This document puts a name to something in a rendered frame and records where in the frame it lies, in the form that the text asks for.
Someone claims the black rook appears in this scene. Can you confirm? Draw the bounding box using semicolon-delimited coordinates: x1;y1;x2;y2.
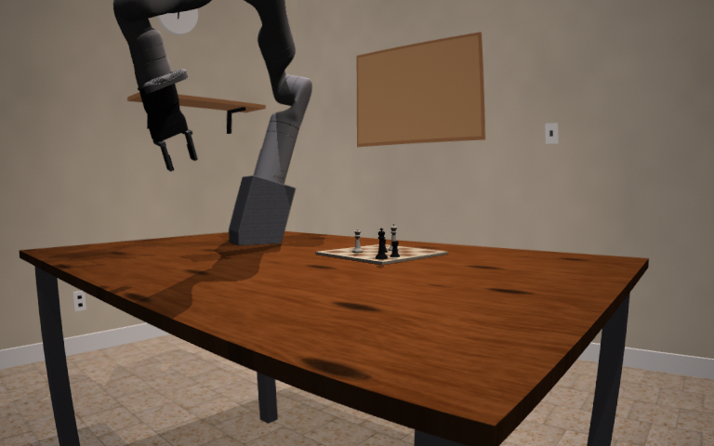
390;241;400;257

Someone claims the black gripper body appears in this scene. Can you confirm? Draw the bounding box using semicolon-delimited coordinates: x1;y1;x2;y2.
134;56;188;142

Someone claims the chessboard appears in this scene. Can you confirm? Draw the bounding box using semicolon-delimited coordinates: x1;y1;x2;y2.
315;244;448;265

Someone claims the black king chess piece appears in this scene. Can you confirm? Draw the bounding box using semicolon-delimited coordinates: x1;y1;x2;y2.
376;229;388;259

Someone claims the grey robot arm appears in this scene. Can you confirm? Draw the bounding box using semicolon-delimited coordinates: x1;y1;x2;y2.
113;0;312;184

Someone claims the grey chess queen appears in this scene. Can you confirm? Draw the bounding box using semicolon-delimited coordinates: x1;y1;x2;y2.
352;229;364;253

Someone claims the white chess king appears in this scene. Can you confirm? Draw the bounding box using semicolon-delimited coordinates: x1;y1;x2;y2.
389;224;397;251

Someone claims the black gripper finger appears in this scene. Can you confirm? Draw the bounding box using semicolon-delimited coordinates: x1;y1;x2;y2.
182;129;198;161
153;140;174;172

